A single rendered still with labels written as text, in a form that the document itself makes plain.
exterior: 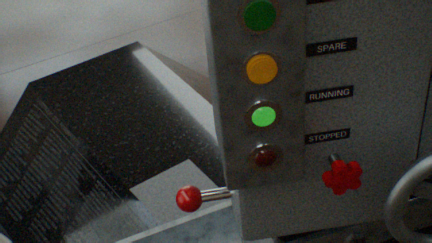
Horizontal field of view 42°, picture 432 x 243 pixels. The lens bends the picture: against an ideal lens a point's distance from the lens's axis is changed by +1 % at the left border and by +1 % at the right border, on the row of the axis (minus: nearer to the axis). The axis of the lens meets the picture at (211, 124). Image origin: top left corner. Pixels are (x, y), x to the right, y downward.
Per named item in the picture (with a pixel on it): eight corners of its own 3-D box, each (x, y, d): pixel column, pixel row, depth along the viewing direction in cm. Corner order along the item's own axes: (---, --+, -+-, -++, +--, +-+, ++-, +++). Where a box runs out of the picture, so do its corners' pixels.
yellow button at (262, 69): (275, 76, 49) (275, 50, 47) (278, 82, 48) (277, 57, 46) (246, 80, 49) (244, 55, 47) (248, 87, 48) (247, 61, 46)
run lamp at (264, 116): (274, 119, 52) (273, 98, 51) (277, 127, 51) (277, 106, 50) (249, 123, 52) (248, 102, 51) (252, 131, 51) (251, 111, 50)
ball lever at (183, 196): (239, 191, 66) (237, 171, 65) (244, 210, 64) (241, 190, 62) (176, 201, 66) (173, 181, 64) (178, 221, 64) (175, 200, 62)
